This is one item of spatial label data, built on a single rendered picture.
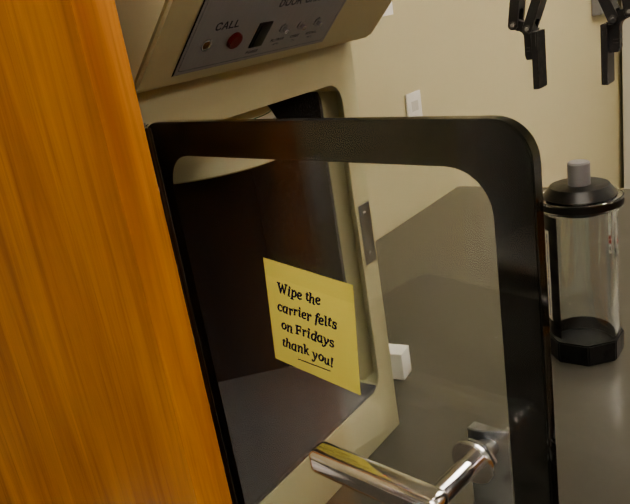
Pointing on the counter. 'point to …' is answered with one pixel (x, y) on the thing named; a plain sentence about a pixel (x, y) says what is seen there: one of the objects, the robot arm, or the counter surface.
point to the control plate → (219, 34)
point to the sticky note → (313, 323)
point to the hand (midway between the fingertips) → (572, 62)
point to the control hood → (138, 35)
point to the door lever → (461, 454)
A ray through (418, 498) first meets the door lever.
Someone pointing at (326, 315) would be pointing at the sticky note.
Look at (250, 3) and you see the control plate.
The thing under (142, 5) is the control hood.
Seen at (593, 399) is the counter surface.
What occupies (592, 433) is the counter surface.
